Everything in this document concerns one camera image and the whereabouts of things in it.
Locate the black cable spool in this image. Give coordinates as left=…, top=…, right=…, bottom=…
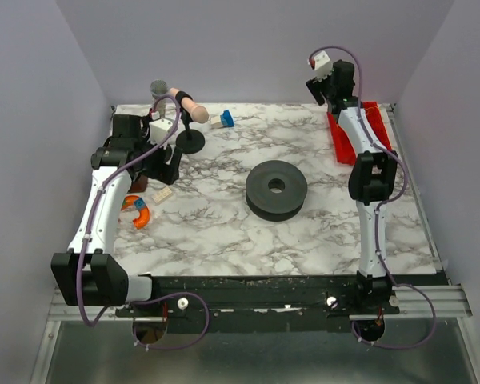
left=246, top=160, right=308, bottom=222

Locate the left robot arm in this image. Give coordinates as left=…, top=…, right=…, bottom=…
left=51, top=114, right=182, bottom=306

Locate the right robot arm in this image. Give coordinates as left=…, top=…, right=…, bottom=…
left=306, top=50, right=397, bottom=303

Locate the brown wooden metronome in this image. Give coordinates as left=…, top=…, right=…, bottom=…
left=129, top=176, right=149, bottom=194

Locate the white toy brick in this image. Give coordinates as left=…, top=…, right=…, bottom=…
left=152, top=186, right=173, bottom=205

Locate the small blue toy block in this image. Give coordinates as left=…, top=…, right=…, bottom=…
left=134, top=198, right=146, bottom=210

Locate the orange curved track piece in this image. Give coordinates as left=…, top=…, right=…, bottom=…
left=122, top=195, right=151, bottom=230

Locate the red plastic bin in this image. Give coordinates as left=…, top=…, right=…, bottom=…
left=326, top=102, right=392, bottom=166

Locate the pink wooden microphone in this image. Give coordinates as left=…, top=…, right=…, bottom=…
left=169, top=88, right=209, bottom=124

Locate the grey mesh microphone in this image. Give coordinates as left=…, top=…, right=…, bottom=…
left=150, top=79, right=168, bottom=118

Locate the blue and white block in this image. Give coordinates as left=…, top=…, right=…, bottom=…
left=210, top=110, right=234, bottom=129

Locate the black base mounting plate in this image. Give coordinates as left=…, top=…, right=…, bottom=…
left=116, top=275, right=399, bottom=334

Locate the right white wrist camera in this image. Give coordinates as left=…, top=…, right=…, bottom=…
left=309, top=50, right=333, bottom=81

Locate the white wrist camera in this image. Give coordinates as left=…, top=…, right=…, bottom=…
left=309, top=50, right=333, bottom=81
left=149, top=118, right=174, bottom=146

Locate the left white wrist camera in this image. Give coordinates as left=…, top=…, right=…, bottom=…
left=149, top=118, right=174, bottom=146

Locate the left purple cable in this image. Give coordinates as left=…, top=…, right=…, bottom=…
left=75, top=94, right=211, bottom=354

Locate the purple cable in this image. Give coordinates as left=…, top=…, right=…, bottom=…
left=75, top=94, right=211, bottom=354
left=308, top=46, right=437, bottom=351

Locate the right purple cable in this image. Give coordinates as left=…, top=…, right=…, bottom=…
left=308, top=46, right=437, bottom=351

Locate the aluminium frame rail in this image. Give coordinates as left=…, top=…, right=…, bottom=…
left=48, top=285, right=472, bottom=322

